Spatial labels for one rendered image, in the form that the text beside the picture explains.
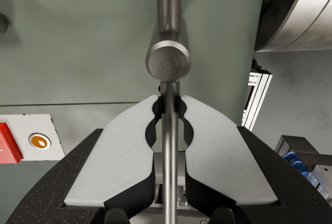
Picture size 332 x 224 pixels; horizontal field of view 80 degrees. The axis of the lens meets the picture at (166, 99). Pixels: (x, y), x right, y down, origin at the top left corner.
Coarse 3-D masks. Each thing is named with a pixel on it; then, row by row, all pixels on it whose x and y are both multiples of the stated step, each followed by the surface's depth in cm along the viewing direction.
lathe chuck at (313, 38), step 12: (324, 12) 22; (312, 24) 24; (324, 24) 24; (300, 36) 26; (312, 36) 26; (324, 36) 26; (288, 48) 30; (300, 48) 31; (312, 48) 31; (324, 48) 31
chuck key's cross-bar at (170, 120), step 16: (160, 0) 9; (176, 0) 9; (160, 16) 10; (176, 16) 10; (160, 32) 10; (176, 96) 12; (176, 112) 13; (176, 128) 14; (176, 144) 14; (176, 160) 15; (176, 176) 15; (176, 192) 16; (176, 208) 17
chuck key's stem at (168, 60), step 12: (156, 24) 13; (156, 36) 10; (168, 36) 9; (180, 36) 10; (156, 48) 9; (168, 48) 9; (180, 48) 9; (156, 60) 9; (168, 60) 9; (180, 60) 9; (156, 72) 10; (168, 72) 10; (180, 72) 10
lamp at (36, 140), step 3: (33, 138) 26; (36, 138) 26; (39, 138) 26; (42, 138) 26; (33, 141) 26; (36, 141) 26; (39, 141) 26; (42, 141) 26; (45, 141) 26; (36, 144) 26; (39, 144) 26; (42, 144) 26; (45, 144) 26; (39, 147) 27; (42, 147) 27
